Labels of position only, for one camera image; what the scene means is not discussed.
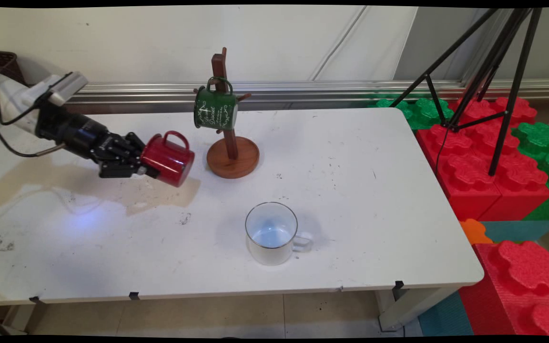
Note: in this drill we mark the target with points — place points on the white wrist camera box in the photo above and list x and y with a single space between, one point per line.
65 88

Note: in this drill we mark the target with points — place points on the aluminium wall rail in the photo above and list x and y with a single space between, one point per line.
303 93

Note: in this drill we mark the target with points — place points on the orange foam piece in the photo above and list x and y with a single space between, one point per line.
473 231

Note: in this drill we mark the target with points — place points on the green foam building block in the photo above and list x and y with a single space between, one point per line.
539 138
424 112

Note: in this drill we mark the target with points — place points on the wooden mug tree stand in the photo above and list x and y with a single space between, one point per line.
234 159

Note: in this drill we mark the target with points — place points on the black robotic gripper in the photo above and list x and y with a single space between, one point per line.
81 136

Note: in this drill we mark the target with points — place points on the red enamel mug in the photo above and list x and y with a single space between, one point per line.
169 162

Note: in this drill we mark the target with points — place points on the black table edge clip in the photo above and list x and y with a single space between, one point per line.
36 300
399 285
134 296

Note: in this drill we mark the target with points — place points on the red foam building block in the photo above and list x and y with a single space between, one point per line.
470 166
522 267

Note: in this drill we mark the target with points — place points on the green enamel mug white print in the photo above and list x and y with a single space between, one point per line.
215 112

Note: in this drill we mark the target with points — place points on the white table leg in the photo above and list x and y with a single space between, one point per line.
34 318
408 307

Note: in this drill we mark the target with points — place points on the teal foam mat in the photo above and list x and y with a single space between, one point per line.
446 317
517 231

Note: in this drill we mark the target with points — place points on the brown wicker basket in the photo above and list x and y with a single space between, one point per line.
3 62

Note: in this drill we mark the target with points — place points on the black camera tripod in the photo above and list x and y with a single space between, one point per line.
515 90

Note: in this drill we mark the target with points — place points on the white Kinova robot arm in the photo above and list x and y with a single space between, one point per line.
5 102

